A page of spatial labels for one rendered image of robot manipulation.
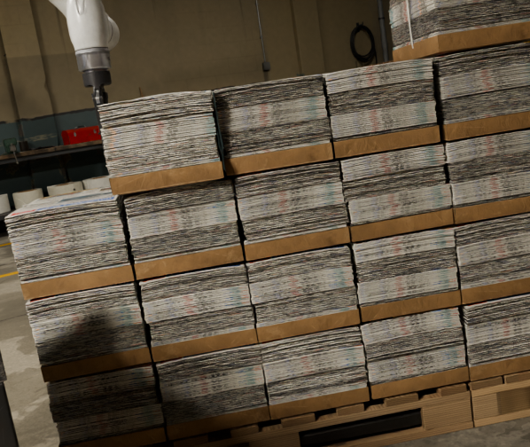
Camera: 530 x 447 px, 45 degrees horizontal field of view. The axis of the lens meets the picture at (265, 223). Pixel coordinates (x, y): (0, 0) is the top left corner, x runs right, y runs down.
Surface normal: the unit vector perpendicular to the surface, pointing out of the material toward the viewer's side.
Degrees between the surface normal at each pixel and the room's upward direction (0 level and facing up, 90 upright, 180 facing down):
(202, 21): 90
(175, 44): 90
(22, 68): 90
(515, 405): 90
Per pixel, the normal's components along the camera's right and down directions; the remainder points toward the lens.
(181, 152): 0.07, 0.17
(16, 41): 0.46, 0.09
